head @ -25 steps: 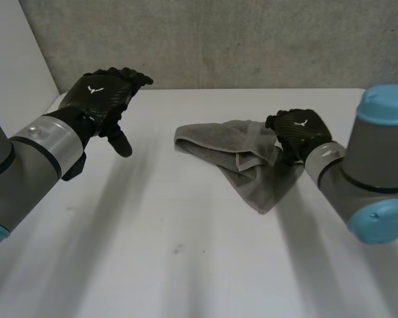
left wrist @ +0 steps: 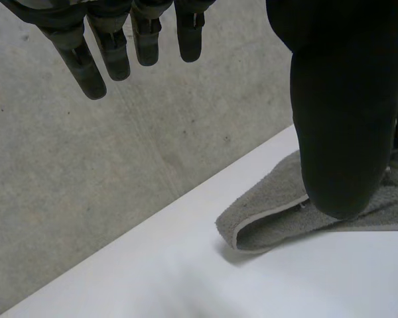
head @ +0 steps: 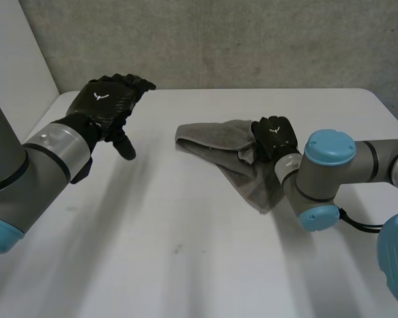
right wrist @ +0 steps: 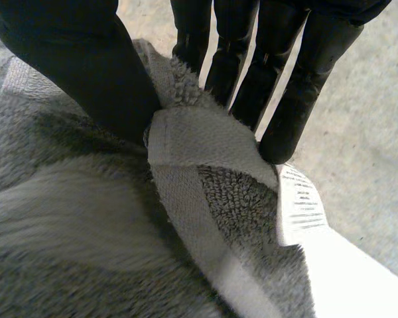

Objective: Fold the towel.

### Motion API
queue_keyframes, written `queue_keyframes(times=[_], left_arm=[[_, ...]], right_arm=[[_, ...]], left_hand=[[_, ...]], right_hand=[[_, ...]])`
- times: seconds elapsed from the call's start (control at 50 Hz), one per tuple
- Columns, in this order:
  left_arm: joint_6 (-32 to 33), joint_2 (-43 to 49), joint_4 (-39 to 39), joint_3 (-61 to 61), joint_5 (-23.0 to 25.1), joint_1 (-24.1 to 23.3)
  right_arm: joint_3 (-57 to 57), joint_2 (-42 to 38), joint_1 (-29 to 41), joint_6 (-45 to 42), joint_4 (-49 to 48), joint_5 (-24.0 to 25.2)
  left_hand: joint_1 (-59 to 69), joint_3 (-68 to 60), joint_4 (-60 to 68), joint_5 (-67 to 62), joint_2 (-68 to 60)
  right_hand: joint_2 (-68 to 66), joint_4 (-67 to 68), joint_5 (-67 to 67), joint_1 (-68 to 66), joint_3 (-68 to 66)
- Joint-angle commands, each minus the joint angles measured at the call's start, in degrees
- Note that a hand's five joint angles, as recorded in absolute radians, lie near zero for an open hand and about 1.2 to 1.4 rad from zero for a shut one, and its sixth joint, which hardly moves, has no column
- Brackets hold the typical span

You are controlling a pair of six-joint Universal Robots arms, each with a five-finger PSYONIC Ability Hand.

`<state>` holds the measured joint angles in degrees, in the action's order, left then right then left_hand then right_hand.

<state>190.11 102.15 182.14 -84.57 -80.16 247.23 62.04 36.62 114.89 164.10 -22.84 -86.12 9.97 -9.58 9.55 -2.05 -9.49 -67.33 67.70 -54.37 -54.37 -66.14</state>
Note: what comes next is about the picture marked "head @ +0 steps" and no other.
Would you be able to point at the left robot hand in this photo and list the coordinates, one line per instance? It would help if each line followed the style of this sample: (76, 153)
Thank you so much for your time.
(101, 101)

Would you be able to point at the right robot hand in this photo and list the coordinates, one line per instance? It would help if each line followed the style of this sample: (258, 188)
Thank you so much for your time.
(274, 132)

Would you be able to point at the grey towel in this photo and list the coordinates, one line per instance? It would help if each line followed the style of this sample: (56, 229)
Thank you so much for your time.
(232, 145)

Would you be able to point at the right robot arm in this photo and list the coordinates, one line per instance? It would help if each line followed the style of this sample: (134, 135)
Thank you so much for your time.
(331, 165)

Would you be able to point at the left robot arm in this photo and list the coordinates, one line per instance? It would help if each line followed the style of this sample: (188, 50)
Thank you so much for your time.
(23, 155)

